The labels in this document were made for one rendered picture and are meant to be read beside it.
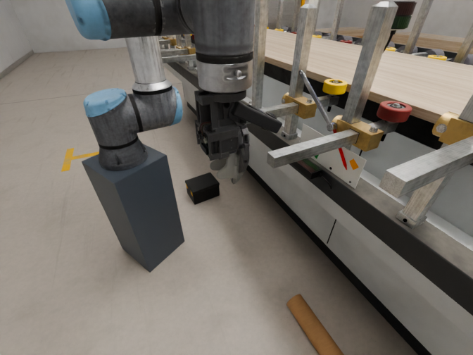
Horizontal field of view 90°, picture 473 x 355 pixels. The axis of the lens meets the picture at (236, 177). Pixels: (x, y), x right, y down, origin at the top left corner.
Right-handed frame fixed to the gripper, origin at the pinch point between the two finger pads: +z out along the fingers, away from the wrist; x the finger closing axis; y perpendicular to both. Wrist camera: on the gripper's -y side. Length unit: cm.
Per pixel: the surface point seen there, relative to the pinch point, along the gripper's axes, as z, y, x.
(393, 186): -11.8, -11.3, 25.2
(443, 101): -7, -68, 3
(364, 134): -3.7, -36.0, 3.0
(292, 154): -2.9, -14.0, 1.4
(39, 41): 58, 154, -791
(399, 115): -6.9, -48.0, 3.1
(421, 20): -22, -146, -58
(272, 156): -3.3, -9.0, 0.3
